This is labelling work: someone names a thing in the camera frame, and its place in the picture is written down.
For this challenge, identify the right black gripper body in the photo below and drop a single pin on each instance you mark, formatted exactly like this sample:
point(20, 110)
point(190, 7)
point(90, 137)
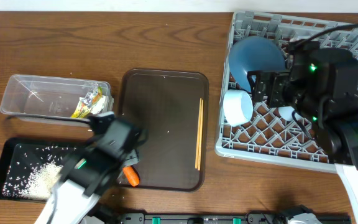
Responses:
point(280, 93)

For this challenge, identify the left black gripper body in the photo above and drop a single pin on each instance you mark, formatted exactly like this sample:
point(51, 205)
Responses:
point(133, 157)

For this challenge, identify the light blue plastic cup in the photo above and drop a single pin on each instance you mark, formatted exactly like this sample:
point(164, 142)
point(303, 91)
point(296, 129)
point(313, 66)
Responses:
point(286, 113)

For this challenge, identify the orange carrot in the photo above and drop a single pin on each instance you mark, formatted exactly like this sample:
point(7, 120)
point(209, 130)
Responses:
point(131, 176)

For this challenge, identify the white tissue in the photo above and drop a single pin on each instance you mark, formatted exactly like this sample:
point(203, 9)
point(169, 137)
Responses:
point(99, 106)

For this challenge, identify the large blue plate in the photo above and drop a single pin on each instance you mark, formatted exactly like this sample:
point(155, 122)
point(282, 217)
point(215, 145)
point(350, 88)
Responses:
point(251, 54)

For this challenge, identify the light blue small bowl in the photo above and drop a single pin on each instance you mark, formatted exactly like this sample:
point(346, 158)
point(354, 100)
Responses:
point(238, 107)

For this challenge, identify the yellow green snack wrapper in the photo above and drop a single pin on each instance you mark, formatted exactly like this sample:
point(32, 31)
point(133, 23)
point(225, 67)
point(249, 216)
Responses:
point(88, 102)

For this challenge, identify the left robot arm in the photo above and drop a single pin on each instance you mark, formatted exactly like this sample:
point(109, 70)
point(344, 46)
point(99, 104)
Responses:
point(91, 170)

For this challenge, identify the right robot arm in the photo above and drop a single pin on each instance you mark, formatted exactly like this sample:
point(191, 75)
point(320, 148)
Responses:
point(321, 86)

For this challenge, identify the grey plastic dishwasher rack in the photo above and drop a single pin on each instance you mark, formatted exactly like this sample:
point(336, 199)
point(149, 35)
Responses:
point(267, 137)

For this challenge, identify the black waste tray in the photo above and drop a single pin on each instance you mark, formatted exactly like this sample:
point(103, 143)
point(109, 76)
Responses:
point(7, 153)

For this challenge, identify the clear plastic waste bin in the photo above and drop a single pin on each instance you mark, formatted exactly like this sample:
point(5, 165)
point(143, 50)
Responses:
point(49, 99)

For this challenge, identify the dark brown serving tray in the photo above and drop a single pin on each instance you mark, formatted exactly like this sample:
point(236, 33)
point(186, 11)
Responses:
point(166, 104)

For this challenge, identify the spilled white rice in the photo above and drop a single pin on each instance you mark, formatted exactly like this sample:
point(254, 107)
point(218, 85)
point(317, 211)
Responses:
point(33, 170)

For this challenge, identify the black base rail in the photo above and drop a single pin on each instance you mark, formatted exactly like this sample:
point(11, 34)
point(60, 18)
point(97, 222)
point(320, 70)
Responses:
point(250, 218)

